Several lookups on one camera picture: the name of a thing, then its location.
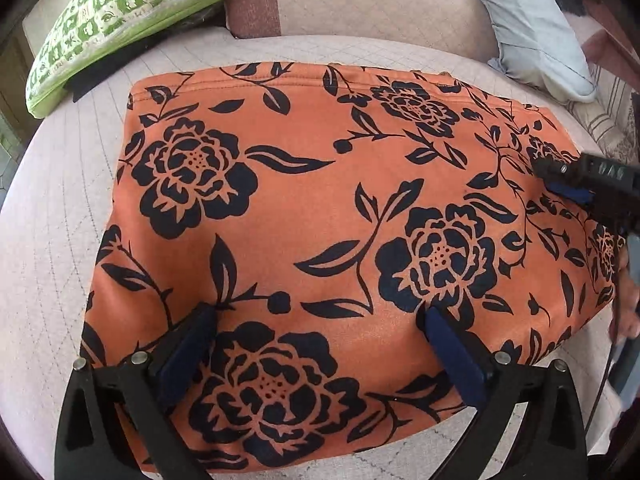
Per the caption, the orange black floral blouse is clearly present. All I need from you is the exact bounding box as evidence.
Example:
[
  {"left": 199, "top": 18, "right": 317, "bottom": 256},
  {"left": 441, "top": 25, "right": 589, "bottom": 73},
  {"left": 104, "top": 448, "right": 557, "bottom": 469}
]
[{"left": 80, "top": 63, "right": 614, "bottom": 472}]

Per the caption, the person right hand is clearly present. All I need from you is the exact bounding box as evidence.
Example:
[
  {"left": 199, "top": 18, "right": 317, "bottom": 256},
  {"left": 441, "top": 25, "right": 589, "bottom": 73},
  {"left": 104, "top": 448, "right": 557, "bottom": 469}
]
[{"left": 608, "top": 247, "right": 640, "bottom": 344}]

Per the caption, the striped floral cushion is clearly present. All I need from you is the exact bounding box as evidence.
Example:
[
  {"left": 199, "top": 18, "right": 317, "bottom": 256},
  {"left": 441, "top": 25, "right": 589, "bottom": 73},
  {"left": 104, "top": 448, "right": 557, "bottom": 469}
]
[{"left": 567, "top": 63, "right": 639, "bottom": 165}]

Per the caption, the light blue pillow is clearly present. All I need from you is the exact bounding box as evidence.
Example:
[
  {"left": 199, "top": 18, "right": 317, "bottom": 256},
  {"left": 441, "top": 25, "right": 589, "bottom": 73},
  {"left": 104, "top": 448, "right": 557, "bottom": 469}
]
[{"left": 480, "top": 0, "right": 597, "bottom": 104}]

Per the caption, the pink maroon bolster pillow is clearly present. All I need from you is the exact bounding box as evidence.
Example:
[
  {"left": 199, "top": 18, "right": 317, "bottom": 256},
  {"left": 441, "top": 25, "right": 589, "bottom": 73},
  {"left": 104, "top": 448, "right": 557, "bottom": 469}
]
[{"left": 224, "top": 0, "right": 498, "bottom": 63}]

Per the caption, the black cloth under pillow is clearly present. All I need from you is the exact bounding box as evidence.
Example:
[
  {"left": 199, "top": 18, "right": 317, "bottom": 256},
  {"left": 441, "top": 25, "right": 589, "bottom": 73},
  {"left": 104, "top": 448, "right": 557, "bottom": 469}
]
[{"left": 64, "top": 3, "right": 224, "bottom": 102}]

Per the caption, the green white patterned pillow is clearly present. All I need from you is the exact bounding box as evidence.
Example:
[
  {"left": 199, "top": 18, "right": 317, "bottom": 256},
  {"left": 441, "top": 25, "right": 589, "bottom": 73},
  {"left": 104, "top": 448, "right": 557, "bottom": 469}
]
[{"left": 25, "top": 0, "right": 224, "bottom": 119}]

